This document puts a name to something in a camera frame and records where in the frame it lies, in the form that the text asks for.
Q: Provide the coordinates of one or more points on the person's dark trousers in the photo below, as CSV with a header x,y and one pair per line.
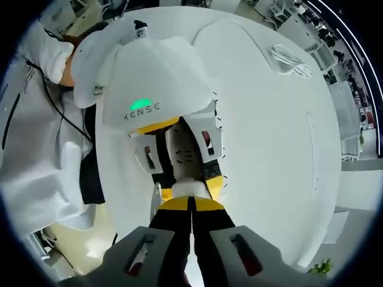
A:
x,y
89,179

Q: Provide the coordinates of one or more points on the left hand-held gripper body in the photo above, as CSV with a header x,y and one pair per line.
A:
x,y
155,77

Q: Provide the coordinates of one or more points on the white desk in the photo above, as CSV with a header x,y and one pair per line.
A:
x,y
263,149

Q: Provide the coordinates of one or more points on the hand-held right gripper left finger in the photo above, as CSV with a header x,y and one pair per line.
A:
x,y
161,248

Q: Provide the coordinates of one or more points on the green potted plant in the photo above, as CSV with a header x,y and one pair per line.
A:
x,y
321,266

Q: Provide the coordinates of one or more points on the white power strip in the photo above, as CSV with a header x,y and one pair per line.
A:
x,y
185,143

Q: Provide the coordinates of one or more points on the person in white shirt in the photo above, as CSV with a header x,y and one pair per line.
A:
x,y
36,167

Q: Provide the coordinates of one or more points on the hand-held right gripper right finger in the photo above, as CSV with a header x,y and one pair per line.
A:
x,y
221,254

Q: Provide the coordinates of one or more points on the white charger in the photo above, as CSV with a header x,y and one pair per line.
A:
x,y
188,186

